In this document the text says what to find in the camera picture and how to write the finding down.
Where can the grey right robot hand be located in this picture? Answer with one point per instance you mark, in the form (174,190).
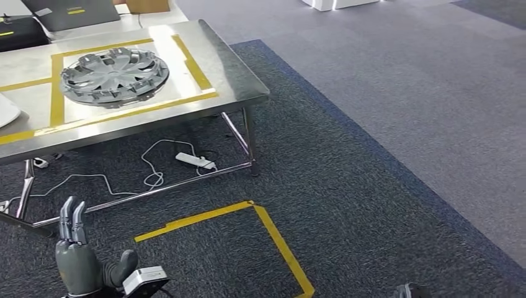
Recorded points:
(407,291)

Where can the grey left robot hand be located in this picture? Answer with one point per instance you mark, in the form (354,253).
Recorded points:
(78,267)

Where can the white plastic part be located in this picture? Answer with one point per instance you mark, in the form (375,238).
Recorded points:
(8,111)

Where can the yellow tape on workbench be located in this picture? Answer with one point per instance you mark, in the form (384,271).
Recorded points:
(56,94)

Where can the steel workbench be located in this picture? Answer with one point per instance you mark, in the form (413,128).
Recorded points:
(230,78)

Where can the yellow floor tape marking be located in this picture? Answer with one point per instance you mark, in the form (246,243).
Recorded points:
(279,242)

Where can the white power strip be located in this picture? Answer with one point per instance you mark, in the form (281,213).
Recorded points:
(193,159)

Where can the grey wheel cover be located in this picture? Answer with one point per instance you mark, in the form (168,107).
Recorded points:
(111,76)

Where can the black carry case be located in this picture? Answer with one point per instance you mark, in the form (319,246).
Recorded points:
(20,39)

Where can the grey laptop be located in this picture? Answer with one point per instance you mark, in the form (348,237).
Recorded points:
(74,12)

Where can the white table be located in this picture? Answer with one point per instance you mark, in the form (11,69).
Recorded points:
(160,20)

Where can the cardboard box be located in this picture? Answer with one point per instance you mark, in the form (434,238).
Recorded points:
(148,5)

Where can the white lit platform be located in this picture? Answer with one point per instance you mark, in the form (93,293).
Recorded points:
(328,4)

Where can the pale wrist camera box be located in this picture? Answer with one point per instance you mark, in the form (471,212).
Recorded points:
(144,277)

